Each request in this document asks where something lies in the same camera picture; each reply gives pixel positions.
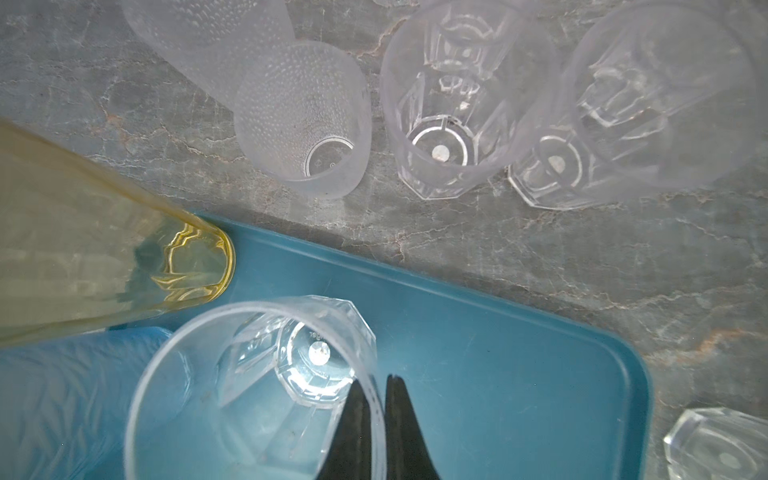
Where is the yellow transparent cup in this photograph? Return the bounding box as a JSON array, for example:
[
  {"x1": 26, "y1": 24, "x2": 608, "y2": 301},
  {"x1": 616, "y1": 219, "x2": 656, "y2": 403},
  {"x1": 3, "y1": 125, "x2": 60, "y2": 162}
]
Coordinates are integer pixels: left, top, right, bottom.
[{"x1": 1, "y1": 121, "x2": 236, "y2": 347}]

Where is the frosted dotted plastic cup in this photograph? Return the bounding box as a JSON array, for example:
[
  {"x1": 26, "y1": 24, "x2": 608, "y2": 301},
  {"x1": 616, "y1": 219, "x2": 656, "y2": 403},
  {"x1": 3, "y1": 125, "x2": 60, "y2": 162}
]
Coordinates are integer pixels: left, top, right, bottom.
[{"x1": 121, "y1": 0, "x2": 295, "y2": 110}]

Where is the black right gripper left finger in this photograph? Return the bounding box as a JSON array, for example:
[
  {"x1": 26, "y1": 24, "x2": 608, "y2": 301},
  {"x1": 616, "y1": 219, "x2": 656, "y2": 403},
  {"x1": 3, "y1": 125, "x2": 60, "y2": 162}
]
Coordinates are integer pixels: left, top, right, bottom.
[{"x1": 316, "y1": 380, "x2": 372, "y2": 480}]

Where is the light blue plastic cup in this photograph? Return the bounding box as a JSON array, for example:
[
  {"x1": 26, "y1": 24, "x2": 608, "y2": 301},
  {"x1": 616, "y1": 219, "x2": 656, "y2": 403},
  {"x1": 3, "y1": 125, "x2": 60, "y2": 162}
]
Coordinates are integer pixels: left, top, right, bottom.
[{"x1": 1, "y1": 327, "x2": 172, "y2": 479}]

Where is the clear faceted glass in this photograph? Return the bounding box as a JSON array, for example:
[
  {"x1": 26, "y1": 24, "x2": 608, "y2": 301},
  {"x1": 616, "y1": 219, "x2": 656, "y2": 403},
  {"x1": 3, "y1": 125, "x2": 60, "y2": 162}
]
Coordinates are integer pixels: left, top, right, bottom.
[
  {"x1": 664, "y1": 407, "x2": 767, "y2": 480},
  {"x1": 123, "y1": 295, "x2": 387, "y2": 479},
  {"x1": 379, "y1": 1, "x2": 560, "y2": 200},
  {"x1": 507, "y1": 1, "x2": 767, "y2": 210}
]

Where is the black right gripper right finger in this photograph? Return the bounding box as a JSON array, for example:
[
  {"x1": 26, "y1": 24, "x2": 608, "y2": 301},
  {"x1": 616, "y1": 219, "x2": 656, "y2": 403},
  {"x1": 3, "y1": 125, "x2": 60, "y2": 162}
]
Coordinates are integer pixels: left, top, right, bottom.
[{"x1": 384, "y1": 375, "x2": 440, "y2": 480}]

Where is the teal plastic tray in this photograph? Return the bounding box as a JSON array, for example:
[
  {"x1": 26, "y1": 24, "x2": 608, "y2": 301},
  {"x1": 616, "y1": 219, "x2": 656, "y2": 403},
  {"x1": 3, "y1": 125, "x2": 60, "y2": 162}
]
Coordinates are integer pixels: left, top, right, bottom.
[{"x1": 83, "y1": 209, "x2": 655, "y2": 480}]

